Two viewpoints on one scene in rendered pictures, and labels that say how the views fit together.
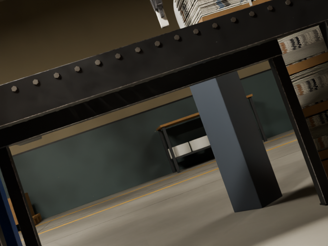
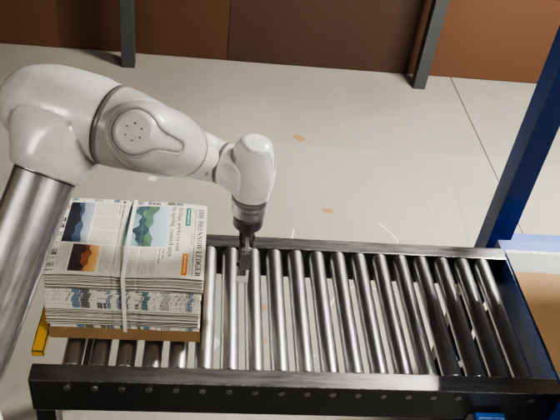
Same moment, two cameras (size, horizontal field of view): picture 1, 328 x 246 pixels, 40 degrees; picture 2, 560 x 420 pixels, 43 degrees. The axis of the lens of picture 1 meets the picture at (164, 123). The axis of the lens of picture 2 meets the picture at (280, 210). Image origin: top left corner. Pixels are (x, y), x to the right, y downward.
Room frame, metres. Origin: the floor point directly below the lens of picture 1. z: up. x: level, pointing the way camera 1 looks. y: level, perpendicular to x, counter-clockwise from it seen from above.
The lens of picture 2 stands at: (3.01, -0.04, 2.24)
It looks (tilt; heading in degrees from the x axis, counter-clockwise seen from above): 39 degrees down; 180
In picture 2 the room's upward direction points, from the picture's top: 8 degrees clockwise
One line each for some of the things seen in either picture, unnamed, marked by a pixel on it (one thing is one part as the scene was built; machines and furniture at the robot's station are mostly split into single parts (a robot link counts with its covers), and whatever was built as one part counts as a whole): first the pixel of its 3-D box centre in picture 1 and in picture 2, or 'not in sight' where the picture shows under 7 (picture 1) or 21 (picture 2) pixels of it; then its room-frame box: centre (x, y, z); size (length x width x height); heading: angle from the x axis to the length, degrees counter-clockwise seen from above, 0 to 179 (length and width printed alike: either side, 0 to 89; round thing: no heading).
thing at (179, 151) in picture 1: (209, 129); not in sight; (8.47, -0.76, 0.55); 1.80 x 0.70 x 1.10; 98
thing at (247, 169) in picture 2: not in sight; (248, 166); (1.69, -0.14, 1.27); 0.13 x 0.11 x 0.16; 73
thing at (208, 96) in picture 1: (227, 119); not in sight; (2.53, -0.34, 0.50); 0.20 x 0.20 x 1.00; 42
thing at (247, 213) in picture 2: not in sight; (249, 203); (1.70, -0.13, 1.16); 0.09 x 0.09 x 0.06
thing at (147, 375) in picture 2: (134, 89); (302, 394); (1.91, 0.07, 0.74); 1.34 x 0.05 x 0.12; 98
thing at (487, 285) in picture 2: not in sight; (500, 318); (1.58, 0.62, 0.77); 0.47 x 0.05 x 0.05; 8
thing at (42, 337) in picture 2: not in sight; (54, 289); (1.75, -0.62, 0.81); 0.43 x 0.03 x 0.02; 8
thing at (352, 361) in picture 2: not in sight; (345, 312); (1.64, 0.17, 0.77); 0.47 x 0.05 x 0.05; 8
